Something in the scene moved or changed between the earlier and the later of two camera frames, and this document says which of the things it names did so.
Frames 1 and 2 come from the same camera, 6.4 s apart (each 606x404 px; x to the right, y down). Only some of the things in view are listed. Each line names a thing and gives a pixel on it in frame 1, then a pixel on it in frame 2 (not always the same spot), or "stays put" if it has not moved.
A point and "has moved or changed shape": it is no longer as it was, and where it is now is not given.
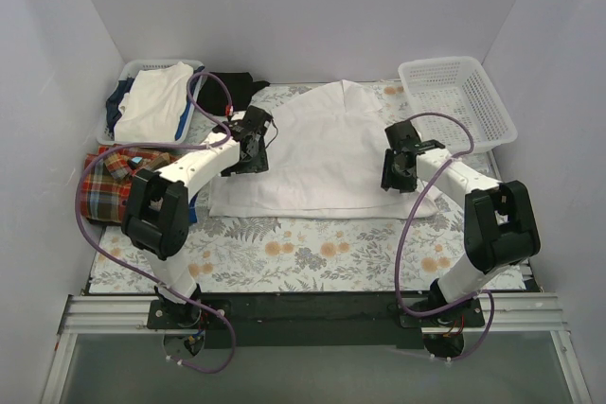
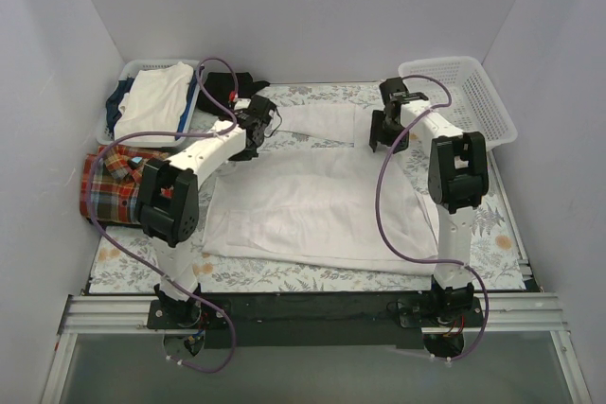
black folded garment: [212, 96] stays put
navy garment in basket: [113, 112] stays put
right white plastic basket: [461, 87] stays put
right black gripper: [398, 169] to [387, 129]
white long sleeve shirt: [326, 155] has moved or changed shape
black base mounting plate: [313, 320] stays put
